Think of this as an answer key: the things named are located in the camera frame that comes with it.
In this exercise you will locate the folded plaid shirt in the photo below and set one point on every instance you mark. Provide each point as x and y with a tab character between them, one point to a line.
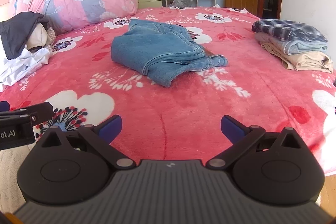
283	27

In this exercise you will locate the cream garment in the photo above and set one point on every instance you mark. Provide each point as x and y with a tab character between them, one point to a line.
36	35

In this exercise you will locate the blue jeans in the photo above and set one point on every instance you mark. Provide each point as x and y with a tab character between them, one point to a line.
157	50

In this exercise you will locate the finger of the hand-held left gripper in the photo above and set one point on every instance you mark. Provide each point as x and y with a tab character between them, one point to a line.
42	109

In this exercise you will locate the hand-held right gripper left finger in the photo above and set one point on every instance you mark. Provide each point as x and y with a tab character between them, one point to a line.
113	127

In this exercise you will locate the folded light blue garment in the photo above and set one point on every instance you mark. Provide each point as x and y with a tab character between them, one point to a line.
296	46

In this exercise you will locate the folded beige garment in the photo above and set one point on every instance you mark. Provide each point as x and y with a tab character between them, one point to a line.
307	61

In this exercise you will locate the red floral blanket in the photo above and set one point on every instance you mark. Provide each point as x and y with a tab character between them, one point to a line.
183	108

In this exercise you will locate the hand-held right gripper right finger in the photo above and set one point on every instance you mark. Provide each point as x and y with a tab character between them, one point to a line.
231	128

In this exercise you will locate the white garment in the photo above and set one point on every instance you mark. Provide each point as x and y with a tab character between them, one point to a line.
21	66

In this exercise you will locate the grey plastic bag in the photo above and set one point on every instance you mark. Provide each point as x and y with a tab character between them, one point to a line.
181	2

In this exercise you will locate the dark grey garment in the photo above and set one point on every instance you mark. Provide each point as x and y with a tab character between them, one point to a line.
15	32

